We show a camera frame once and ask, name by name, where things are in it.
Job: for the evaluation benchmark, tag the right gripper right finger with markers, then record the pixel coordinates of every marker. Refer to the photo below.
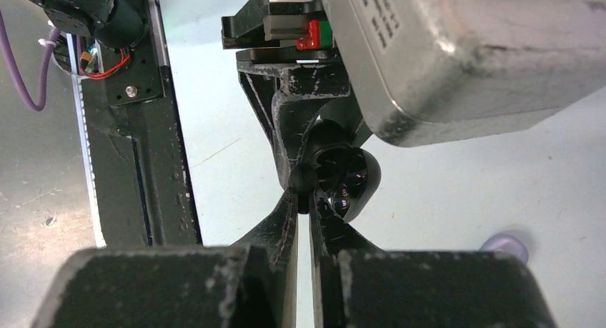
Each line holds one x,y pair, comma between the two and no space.
357,284

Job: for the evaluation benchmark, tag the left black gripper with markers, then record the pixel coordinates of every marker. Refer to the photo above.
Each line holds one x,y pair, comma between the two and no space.
288,98

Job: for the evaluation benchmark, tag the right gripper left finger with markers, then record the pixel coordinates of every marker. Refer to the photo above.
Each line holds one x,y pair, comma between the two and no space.
250,283

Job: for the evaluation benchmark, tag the black earbud charging case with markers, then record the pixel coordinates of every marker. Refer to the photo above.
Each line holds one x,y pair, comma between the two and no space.
347,174

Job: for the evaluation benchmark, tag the purple earbud charging case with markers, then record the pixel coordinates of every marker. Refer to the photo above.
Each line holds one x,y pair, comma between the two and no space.
507,244

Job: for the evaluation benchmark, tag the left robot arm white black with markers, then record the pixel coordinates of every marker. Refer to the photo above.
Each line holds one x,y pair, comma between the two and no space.
112,23

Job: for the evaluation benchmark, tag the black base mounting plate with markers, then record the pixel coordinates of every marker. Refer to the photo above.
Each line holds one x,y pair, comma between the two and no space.
143,185

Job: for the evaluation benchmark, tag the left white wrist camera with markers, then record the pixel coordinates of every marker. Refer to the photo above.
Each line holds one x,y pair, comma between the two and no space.
432,71

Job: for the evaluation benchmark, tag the grey slotted cable duct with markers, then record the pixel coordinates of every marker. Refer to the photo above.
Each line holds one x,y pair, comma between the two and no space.
100,241

